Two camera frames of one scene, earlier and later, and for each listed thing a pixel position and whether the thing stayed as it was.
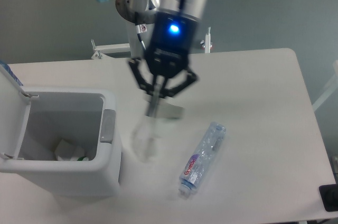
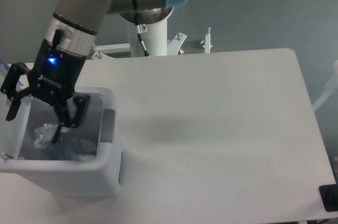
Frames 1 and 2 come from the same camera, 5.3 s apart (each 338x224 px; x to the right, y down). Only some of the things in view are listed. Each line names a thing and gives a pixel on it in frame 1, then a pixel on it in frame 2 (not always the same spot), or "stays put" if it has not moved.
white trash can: x=86 y=116 stays put
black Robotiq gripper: x=167 y=54 to x=52 y=79
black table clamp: x=329 y=193 stays put
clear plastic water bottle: x=203 y=156 to x=66 y=147
